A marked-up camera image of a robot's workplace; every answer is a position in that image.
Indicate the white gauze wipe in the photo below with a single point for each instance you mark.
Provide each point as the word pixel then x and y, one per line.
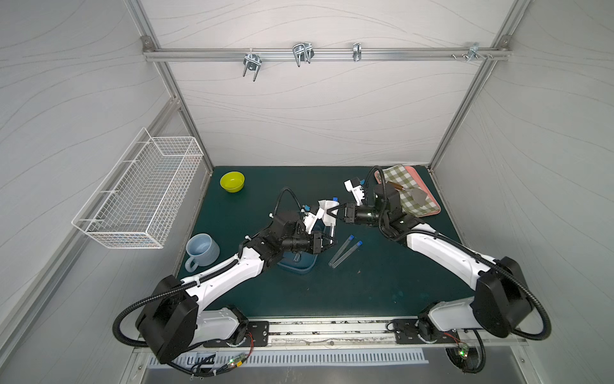
pixel 324 204

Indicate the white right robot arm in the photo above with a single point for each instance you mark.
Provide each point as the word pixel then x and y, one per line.
pixel 500 300

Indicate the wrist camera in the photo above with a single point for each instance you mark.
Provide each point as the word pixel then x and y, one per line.
pixel 310 217
pixel 356 187

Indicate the light blue mug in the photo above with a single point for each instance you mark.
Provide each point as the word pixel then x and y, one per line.
pixel 202 251

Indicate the wooden handled metal spatula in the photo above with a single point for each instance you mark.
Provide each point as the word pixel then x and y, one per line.
pixel 415 195

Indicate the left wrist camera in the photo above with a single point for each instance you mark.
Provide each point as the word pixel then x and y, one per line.
pixel 310 217

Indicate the green white checkered cloth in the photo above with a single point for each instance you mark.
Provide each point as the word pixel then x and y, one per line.
pixel 412 189

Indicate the metal clamp hook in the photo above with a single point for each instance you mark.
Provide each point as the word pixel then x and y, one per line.
pixel 473 54
pixel 357 52
pixel 303 52
pixel 252 63

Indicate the pink plastic tray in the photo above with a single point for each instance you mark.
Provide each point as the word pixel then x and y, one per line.
pixel 422 192

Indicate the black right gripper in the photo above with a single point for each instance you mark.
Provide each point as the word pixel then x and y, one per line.
pixel 348 214

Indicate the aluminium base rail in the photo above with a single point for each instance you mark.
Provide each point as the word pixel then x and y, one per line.
pixel 363 332

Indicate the yellow green bowl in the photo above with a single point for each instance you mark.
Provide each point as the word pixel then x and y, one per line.
pixel 233 181

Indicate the white wire basket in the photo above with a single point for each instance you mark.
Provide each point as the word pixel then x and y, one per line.
pixel 135 205

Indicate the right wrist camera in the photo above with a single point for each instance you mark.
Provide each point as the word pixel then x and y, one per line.
pixel 356 187

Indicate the blue plastic tub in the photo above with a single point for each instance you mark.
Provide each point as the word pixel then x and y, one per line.
pixel 291 247

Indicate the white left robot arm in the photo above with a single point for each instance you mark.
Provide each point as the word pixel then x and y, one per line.
pixel 178 318

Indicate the clear test tube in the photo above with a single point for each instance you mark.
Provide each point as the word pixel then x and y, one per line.
pixel 347 254
pixel 333 206
pixel 341 249

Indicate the aluminium cross rail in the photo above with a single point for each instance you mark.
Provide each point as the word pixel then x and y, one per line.
pixel 320 54

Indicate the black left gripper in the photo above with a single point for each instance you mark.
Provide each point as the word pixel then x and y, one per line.
pixel 316 242

